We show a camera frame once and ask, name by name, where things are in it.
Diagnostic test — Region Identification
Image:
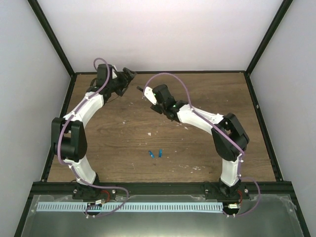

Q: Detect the black aluminium frame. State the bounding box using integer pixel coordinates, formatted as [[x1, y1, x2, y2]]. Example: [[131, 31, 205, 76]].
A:
[[15, 0, 310, 237]]

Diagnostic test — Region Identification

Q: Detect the clear plastic sheet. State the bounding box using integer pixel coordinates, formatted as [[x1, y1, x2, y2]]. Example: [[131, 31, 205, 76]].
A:
[[22, 195, 303, 237]]

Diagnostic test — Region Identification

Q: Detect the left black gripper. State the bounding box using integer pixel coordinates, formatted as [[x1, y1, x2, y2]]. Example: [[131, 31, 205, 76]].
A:
[[107, 68, 136, 96]]

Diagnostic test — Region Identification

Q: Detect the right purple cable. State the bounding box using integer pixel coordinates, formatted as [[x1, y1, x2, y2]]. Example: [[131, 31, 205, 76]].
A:
[[143, 72, 261, 218]]

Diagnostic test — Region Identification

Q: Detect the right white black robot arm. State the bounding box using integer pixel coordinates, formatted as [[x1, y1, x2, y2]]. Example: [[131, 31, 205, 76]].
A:
[[144, 84, 249, 199]]

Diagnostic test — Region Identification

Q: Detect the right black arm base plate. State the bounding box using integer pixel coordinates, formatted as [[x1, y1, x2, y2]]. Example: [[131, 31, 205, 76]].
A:
[[204, 188, 250, 200]]

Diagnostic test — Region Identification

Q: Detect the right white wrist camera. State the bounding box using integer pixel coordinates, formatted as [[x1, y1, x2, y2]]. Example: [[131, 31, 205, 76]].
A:
[[144, 86, 157, 105]]

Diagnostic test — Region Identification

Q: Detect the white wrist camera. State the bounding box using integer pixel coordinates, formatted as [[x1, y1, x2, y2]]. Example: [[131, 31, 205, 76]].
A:
[[144, 86, 157, 105], [111, 66, 118, 79]]

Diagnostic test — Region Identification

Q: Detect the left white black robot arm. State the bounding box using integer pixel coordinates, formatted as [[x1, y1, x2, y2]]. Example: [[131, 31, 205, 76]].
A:
[[51, 63, 137, 199]]

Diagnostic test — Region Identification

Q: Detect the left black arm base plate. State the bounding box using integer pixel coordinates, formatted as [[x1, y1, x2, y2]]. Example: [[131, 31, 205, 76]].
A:
[[73, 187, 116, 200]]

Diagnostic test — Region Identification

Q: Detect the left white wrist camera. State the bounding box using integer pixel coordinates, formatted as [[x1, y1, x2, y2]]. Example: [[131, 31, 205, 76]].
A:
[[111, 66, 118, 79]]

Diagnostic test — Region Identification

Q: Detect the left blue battery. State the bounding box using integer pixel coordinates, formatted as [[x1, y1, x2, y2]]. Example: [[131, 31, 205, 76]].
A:
[[148, 151, 155, 158]]

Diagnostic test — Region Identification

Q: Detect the light blue slotted cable duct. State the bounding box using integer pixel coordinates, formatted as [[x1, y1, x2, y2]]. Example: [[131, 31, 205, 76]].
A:
[[36, 202, 223, 213]]

